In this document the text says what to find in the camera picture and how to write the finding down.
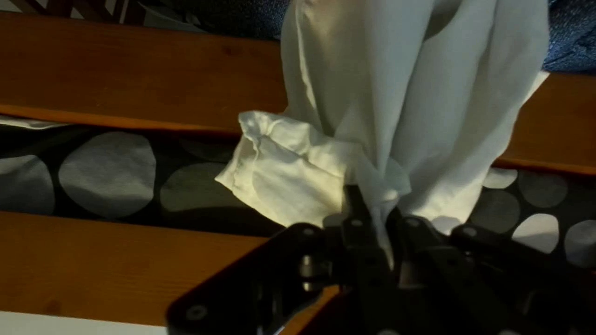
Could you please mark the wooden bunk bed frame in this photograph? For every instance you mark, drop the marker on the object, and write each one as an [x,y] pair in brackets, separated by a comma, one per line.
[123,74]

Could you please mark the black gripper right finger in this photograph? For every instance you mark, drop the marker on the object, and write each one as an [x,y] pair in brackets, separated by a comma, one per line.
[485,279]

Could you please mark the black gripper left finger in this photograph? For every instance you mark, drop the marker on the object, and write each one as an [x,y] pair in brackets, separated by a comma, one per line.
[280,285]

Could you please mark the white bedsheet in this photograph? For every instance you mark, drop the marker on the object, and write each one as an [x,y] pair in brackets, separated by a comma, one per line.
[403,93]

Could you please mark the black spotted duvet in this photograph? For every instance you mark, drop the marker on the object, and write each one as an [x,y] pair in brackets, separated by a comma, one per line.
[105,173]

